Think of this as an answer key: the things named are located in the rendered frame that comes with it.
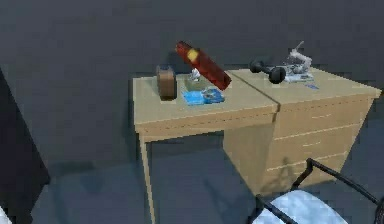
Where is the black dumbbell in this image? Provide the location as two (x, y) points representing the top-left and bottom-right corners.
(249, 59), (287, 85)

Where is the black frame chair white seat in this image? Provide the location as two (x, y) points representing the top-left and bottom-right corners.
(247, 157), (384, 224)

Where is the blue round case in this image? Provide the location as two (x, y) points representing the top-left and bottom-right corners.
(201, 87), (226, 105)

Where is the red cylinder with yellow label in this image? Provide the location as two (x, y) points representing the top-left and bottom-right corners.
(175, 40), (233, 92)

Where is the blue book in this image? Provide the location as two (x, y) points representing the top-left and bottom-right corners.
(182, 90), (206, 107)

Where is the light wooden desk with drawers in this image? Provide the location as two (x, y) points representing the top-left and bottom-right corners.
(132, 67), (383, 224)

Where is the black cupboard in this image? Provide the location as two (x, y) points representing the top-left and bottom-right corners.
(0, 66), (52, 224)

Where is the white crumpled object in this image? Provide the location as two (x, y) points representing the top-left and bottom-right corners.
(188, 68), (202, 83)

